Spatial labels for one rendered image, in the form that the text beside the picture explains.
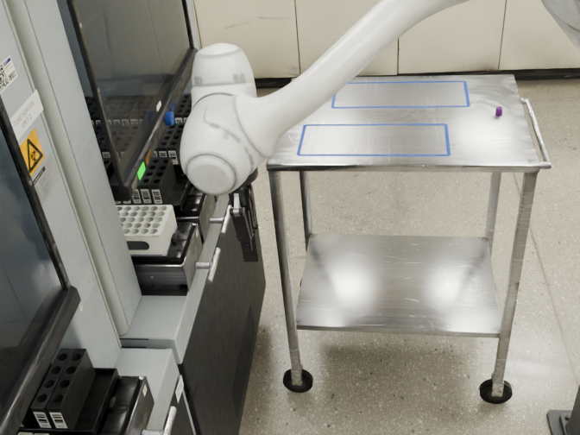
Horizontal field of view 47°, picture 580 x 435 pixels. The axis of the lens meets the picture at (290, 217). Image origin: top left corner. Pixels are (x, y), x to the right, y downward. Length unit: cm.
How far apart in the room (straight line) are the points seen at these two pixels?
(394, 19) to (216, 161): 34
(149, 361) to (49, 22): 59
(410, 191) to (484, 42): 107
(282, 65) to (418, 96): 193
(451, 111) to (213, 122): 87
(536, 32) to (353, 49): 269
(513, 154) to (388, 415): 87
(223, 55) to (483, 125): 78
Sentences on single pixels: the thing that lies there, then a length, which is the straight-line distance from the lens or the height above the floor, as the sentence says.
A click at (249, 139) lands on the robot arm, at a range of 97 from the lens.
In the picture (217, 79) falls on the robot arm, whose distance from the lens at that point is 109.
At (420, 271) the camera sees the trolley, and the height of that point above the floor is 28.
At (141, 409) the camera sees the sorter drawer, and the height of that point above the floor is 78.
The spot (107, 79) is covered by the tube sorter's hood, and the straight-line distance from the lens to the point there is 119.
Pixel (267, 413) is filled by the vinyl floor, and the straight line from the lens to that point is 206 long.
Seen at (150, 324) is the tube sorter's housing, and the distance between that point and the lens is 131.
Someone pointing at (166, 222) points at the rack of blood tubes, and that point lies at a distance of 133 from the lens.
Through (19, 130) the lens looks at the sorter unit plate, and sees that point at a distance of 94.
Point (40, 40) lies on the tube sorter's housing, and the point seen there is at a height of 130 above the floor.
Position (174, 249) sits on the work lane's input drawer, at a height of 82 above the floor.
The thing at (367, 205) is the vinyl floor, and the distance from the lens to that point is 278.
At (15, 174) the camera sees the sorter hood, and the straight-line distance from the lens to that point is 90.
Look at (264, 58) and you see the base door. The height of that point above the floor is 20.
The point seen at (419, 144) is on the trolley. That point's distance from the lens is 158.
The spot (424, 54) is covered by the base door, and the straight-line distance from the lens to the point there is 362.
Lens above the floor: 163
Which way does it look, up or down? 37 degrees down
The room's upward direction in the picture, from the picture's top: 6 degrees counter-clockwise
